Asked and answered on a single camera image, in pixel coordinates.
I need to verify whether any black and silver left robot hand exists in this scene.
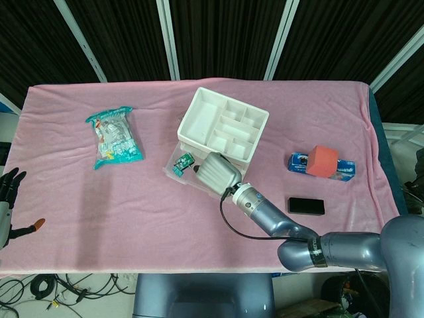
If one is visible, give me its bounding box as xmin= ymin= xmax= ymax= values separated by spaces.
xmin=0 ymin=168 xmax=46 ymax=249

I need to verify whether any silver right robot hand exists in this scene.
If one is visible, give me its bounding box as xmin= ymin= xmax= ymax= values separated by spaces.
xmin=193 ymin=152 xmax=242 ymax=199

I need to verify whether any clear plastic drawer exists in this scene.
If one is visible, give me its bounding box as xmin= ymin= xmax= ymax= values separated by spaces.
xmin=162 ymin=142 xmax=240 ymax=201

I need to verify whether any blue snack packet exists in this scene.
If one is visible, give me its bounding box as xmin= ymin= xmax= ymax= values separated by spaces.
xmin=287 ymin=152 xmax=357 ymax=182

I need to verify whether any black square block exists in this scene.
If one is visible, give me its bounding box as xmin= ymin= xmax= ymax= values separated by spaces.
xmin=287 ymin=197 xmax=325 ymax=217

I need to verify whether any white compartment organizer box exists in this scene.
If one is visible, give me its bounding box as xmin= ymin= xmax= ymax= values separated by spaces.
xmin=177 ymin=86 xmax=270 ymax=182

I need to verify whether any pink table cloth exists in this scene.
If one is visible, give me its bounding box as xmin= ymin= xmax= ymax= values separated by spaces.
xmin=0 ymin=78 xmax=419 ymax=276

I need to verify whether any red foam cube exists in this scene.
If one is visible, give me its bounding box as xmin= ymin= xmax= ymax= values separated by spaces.
xmin=306 ymin=144 xmax=339 ymax=179

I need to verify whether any teal snack bag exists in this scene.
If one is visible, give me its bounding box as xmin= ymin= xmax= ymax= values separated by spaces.
xmin=85 ymin=105 xmax=146 ymax=172

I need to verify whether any grey-blue robot torso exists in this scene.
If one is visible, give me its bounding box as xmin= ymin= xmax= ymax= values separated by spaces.
xmin=132 ymin=273 xmax=276 ymax=318

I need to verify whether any white equipment beside table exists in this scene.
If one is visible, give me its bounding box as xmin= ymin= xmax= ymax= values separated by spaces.
xmin=380 ymin=122 xmax=424 ymax=160

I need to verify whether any black equipment beside table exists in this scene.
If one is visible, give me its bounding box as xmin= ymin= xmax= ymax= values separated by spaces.
xmin=402 ymin=158 xmax=424 ymax=215

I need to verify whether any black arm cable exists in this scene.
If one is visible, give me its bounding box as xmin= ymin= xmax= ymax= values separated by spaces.
xmin=219 ymin=187 xmax=319 ymax=241

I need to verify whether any black floor cable bundle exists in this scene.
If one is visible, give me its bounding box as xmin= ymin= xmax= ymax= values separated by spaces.
xmin=0 ymin=273 xmax=133 ymax=318

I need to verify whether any white frame post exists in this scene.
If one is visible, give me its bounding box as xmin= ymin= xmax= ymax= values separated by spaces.
xmin=156 ymin=0 xmax=181 ymax=81
xmin=264 ymin=0 xmax=301 ymax=80
xmin=54 ymin=0 xmax=107 ymax=83
xmin=369 ymin=23 xmax=424 ymax=93

